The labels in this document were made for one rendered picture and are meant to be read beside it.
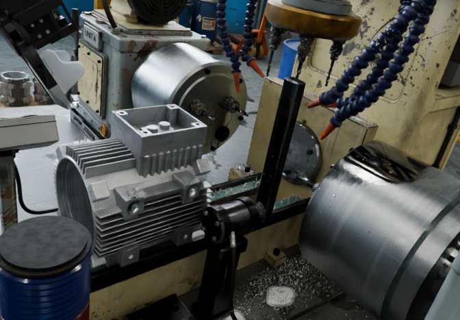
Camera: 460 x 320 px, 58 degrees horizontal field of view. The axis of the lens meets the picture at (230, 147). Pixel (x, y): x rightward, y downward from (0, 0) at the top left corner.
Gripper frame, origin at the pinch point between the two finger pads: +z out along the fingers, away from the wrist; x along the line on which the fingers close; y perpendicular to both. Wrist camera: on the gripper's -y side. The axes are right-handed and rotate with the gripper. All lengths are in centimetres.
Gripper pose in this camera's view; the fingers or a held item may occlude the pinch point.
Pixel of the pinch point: (56, 99)
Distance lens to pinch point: 66.7
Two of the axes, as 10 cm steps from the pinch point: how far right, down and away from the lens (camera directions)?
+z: 2.4, 6.9, 6.8
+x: -6.1, -4.4, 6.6
